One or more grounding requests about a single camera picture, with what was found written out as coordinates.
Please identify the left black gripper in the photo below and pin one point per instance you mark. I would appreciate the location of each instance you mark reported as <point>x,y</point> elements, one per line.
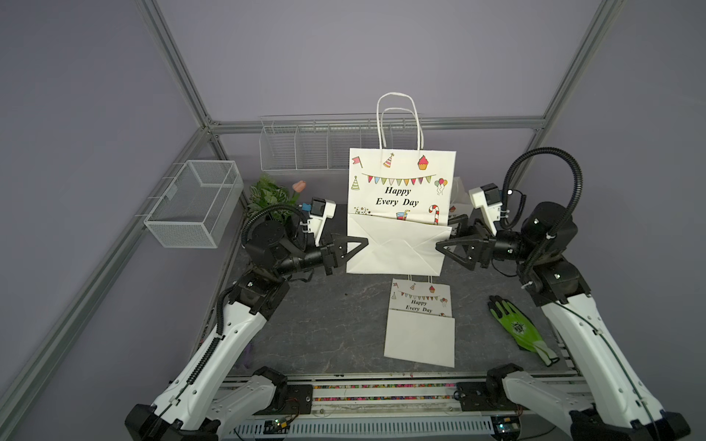
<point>330,243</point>

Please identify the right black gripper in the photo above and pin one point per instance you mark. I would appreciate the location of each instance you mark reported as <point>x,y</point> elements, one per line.
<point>477,250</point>

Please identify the white party paper bag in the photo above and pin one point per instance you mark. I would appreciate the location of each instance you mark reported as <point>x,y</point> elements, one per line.
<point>420,327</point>

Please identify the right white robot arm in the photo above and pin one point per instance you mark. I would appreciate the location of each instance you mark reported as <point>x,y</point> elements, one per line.
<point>620,407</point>

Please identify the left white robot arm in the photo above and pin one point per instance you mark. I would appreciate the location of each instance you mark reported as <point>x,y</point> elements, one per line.
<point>190,408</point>

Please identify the pink artificial tulip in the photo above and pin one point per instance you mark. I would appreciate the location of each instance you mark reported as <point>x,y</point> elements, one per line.
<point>299,187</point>

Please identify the green artificial plant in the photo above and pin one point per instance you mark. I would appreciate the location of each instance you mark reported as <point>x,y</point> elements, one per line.
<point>266,192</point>

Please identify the green black work glove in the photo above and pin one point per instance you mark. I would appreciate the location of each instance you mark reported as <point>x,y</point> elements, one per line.
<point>521,329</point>

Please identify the purple small toy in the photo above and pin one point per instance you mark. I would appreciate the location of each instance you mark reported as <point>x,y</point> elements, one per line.
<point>248,356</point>

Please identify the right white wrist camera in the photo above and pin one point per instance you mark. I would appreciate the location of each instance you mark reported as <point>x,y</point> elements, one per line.
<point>487,199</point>

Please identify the white wire wall shelf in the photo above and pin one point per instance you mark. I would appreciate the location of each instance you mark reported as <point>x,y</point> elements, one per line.
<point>312,143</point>

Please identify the white wire mesh basket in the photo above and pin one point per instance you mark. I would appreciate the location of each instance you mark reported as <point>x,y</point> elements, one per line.
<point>196,206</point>

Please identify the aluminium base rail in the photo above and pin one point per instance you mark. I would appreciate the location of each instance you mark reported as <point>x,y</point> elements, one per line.
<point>405,407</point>

